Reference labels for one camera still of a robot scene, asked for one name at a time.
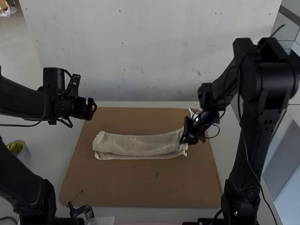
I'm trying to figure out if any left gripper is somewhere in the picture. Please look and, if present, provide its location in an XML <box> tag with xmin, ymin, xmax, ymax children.
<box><xmin>52</xmin><ymin>96</ymin><xmax>98</xmax><ymax>121</ymax></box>

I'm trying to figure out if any cork mat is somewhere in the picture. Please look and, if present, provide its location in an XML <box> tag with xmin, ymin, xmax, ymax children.
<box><xmin>59</xmin><ymin>107</ymin><xmax>224</xmax><ymax>209</ymax></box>

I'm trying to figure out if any black clamp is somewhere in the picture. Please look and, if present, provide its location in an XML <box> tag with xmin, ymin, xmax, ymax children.
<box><xmin>66</xmin><ymin>189</ymin><xmax>95</xmax><ymax>221</ymax></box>

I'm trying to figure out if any black cable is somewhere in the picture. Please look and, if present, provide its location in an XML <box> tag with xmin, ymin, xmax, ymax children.
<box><xmin>0</xmin><ymin>120</ymin><xmax>43</xmax><ymax>128</ymax></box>
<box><xmin>205</xmin><ymin>124</ymin><xmax>221</xmax><ymax>139</ymax></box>

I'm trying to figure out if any pale towel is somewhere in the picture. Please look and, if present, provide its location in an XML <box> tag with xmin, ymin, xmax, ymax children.
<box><xmin>92</xmin><ymin>126</ymin><xmax>189</xmax><ymax>161</ymax></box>

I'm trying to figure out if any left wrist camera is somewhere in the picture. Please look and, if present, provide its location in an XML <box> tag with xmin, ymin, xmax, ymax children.
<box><xmin>43</xmin><ymin>67</ymin><xmax>82</xmax><ymax>97</ymax></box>

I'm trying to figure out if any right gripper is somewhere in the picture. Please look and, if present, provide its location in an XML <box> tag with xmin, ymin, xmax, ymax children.
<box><xmin>179</xmin><ymin>109</ymin><xmax>220</xmax><ymax>145</ymax></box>

